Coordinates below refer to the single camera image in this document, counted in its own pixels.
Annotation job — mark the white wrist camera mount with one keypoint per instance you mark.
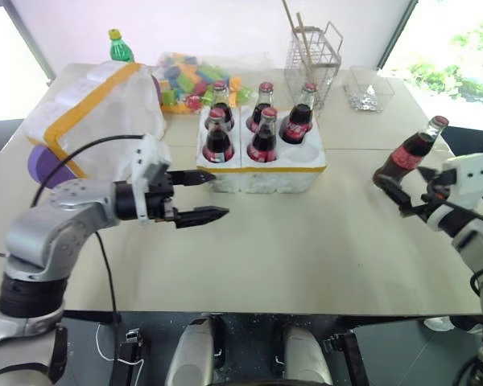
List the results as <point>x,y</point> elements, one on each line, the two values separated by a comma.
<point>469,173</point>
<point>147,154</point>

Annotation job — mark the white foam crate yellow tape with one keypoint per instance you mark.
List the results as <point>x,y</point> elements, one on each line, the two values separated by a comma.
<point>277,177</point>

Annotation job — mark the wooden stick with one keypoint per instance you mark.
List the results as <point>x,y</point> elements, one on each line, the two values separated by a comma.
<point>295,30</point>

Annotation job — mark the green plastic bottle yellow cap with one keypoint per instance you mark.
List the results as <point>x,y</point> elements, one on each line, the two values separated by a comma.
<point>120,48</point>

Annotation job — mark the bag of colourful toy blocks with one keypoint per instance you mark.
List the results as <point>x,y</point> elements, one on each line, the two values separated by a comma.
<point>193,80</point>

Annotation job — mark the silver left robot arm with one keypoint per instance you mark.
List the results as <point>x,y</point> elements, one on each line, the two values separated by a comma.
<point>44,233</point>

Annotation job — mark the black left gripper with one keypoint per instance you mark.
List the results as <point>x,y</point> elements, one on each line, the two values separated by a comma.
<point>159,189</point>

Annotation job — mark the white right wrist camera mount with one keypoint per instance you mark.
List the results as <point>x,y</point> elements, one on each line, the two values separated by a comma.
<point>469,173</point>

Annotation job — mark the clear plastic box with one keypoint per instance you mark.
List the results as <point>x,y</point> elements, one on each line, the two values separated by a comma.
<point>372,86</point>

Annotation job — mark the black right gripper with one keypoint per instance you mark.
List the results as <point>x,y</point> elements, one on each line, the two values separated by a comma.
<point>440,189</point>

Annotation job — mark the white shoe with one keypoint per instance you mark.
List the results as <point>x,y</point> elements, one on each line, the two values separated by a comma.
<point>438,323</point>

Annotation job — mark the black table frame bracket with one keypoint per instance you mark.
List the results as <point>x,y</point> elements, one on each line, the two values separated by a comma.
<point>352,356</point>
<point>129,354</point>

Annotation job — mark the pile of small metal parts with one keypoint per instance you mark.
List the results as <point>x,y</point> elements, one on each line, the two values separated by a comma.
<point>360,100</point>

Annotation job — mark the silver rounded robot leg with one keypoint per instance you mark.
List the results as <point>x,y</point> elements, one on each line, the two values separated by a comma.
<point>306,356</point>
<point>191,354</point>

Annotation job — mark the purple round object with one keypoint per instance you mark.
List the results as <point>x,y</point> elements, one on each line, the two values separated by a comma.
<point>157,90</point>
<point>48,165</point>

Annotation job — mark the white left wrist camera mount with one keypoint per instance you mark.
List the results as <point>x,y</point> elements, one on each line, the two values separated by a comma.
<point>147,154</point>

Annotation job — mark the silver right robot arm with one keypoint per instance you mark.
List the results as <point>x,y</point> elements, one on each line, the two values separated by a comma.
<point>481,249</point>

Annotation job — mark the glass cola bottle red cap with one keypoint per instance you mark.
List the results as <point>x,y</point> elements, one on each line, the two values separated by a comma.
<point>298,124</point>
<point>406,157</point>
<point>262,144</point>
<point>218,144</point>
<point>221,98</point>
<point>264,98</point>

